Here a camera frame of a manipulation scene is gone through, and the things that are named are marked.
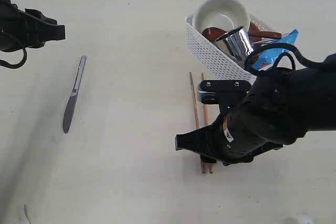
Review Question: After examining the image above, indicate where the white plastic woven basket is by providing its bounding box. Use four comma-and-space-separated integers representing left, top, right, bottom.
184, 11, 283, 84

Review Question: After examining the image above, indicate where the wooden chopstick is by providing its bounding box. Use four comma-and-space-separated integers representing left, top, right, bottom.
201, 72, 214, 174
189, 72, 206, 174

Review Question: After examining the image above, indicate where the silver table knife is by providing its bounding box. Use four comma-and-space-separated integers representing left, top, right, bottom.
62, 56, 87, 133

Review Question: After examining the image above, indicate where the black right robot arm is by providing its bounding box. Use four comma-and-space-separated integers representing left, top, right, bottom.
175, 55, 335, 166

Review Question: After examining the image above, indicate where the blue snack packet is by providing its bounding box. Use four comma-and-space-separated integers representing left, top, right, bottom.
252, 29, 299, 70

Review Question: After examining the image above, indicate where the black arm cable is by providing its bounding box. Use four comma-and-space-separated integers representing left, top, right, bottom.
0, 32, 27, 69
244, 44, 329, 77

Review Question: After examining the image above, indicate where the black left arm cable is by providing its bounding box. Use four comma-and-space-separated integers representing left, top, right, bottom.
0, 32, 27, 69

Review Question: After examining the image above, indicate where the white ceramic bowl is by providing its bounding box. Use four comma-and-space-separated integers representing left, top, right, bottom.
192, 0, 250, 33

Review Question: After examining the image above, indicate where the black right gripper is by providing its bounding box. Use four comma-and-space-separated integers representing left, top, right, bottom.
175, 80, 283, 166

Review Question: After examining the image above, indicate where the shiny steel cup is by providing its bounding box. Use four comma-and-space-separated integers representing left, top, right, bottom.
215, 26, 255, 68

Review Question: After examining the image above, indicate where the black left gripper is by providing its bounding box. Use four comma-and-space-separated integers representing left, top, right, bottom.
1, 0, 65, 51

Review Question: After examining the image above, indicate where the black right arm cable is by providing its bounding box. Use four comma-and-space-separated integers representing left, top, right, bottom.
244, 44, 329, 77

